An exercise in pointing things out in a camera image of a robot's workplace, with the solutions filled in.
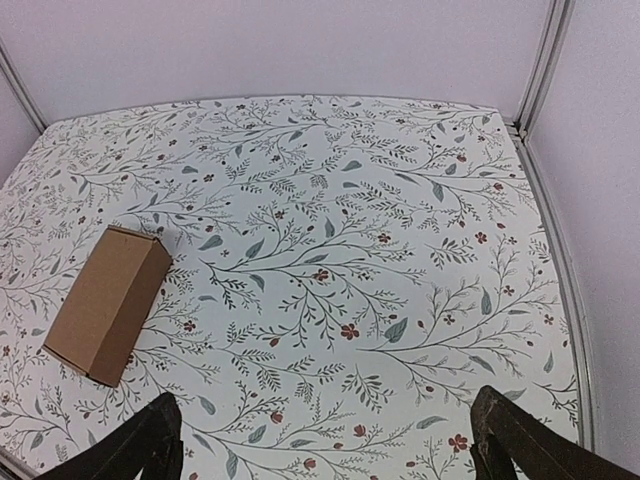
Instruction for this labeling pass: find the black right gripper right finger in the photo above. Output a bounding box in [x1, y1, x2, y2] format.
[470, 385, 633, 480]

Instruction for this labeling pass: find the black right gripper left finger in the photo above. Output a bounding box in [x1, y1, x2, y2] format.
[39, 393, 183, 480]

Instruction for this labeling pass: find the brown cardboard box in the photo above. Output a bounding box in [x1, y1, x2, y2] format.
[43, 226, 172, 388]

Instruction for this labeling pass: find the floral patterned table mat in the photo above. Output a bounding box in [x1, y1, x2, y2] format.
[1, 96, 587, 479]

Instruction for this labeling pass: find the left aluminium frame post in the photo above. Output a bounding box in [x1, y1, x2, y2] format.
[0, 42, 49, 134]

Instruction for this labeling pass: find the aluminium frame post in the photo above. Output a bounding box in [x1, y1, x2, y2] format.
[0, 42, 49, 134]
[507, 0, 576, 143]

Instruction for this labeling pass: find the right aluminium frame post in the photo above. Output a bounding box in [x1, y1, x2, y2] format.
[507, 0, 576, 143]

